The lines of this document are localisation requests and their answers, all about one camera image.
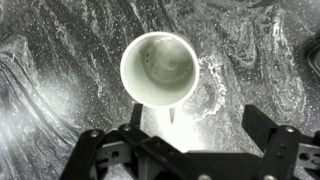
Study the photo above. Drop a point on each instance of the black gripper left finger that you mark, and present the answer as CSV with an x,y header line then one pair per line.
x,y
110,156

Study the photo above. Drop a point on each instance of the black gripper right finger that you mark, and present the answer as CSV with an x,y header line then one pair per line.
x,y
283,150

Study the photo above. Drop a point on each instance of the white ceramic mug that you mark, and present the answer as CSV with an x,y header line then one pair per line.
x,y
160,88

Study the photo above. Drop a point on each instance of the black digital kitchen scale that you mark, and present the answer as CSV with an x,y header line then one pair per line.
x,y
315,60

